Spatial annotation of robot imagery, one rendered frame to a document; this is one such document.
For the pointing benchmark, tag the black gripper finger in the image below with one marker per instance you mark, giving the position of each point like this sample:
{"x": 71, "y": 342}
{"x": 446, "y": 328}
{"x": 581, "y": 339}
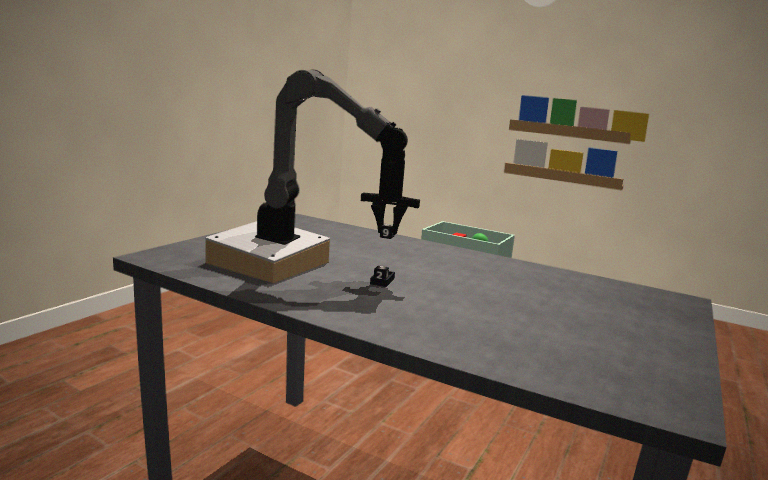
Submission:
{"x": 378, "y": 209}
{"x": 398, "y": 212}

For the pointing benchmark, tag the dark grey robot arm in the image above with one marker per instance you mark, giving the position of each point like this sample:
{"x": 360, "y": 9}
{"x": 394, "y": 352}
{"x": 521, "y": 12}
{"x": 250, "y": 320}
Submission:
{"x": 278, "y": 224}

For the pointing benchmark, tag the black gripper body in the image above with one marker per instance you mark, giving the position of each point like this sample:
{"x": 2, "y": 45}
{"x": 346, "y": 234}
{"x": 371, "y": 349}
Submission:
{"x": 390, "y": 191}

